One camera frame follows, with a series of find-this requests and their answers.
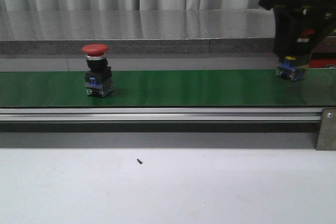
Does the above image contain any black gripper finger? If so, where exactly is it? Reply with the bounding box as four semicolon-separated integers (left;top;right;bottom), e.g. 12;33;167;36
273;7;302;58
306;11;335;64

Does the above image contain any red plate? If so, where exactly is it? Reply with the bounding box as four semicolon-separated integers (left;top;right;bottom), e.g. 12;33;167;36
309;52;336;68

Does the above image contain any aluminium conveyor rail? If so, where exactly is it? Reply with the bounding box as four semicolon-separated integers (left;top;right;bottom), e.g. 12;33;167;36
1;107;323;122

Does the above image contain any red mushroom push button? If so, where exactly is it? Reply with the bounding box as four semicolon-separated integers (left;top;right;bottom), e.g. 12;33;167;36
82;44;113;98
276;28;315;81

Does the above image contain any grey stone shelf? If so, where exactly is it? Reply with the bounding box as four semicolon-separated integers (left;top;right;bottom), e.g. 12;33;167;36
1;9;275;55

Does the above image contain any green conveyor belt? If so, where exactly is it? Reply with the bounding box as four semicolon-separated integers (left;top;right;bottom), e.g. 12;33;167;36
1;69;335;108

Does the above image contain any grey metal bracket plate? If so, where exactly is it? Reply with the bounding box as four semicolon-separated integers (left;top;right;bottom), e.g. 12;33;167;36
316;108;336;151

